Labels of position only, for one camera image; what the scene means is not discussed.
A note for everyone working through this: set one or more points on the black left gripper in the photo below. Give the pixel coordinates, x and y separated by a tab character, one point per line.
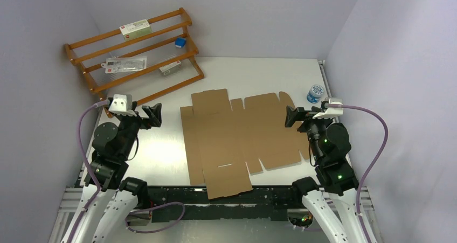
153	113

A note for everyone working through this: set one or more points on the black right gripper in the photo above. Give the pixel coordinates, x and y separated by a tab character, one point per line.
299	113

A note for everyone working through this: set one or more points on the brown cardboard box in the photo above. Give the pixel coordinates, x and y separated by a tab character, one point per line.
227	140

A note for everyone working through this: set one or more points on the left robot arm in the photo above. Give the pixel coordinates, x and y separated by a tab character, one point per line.
108	197

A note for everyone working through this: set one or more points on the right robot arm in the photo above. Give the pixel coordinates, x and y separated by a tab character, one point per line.
333	198

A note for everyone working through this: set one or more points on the small white grey box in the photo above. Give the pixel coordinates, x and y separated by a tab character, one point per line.
171	68

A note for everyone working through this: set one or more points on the white green product box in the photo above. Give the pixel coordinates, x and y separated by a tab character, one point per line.
136	29

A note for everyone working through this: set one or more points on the blue white lidded jar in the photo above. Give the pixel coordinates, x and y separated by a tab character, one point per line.
315	93

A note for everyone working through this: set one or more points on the wooden tiered rack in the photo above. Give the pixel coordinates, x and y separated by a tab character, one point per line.
100	88

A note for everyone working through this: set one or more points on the clear blister pack card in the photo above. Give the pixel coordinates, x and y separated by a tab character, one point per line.
127	64

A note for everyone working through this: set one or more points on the small blue cube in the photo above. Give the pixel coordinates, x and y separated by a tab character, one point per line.
180	42

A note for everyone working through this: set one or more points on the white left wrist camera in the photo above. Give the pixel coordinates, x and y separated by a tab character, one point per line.
121	104

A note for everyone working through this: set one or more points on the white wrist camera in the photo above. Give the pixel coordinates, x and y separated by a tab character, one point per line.
121	104
330	108

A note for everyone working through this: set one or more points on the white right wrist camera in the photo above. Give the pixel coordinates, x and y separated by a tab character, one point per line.
330	108

